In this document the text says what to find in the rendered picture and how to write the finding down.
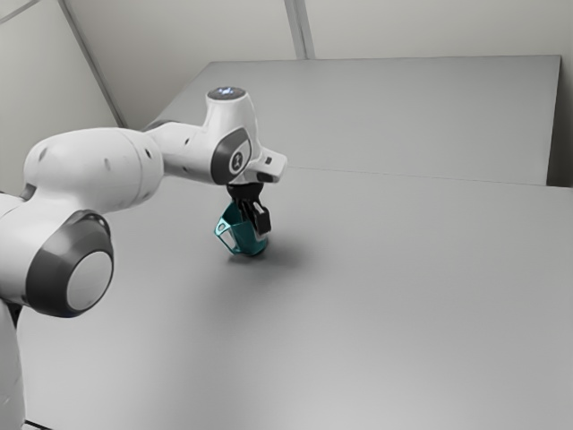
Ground teal faceted mug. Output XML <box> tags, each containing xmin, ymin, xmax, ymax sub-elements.
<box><xmin>212</xmin><ymin>201</ymin><xmax>269</xmax><ymax>260</ymax></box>

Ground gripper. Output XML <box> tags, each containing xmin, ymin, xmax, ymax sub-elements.
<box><xmin>227</xmin><ymin>180</ymin><xmax>272</xmax><ymax>236</ymax></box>

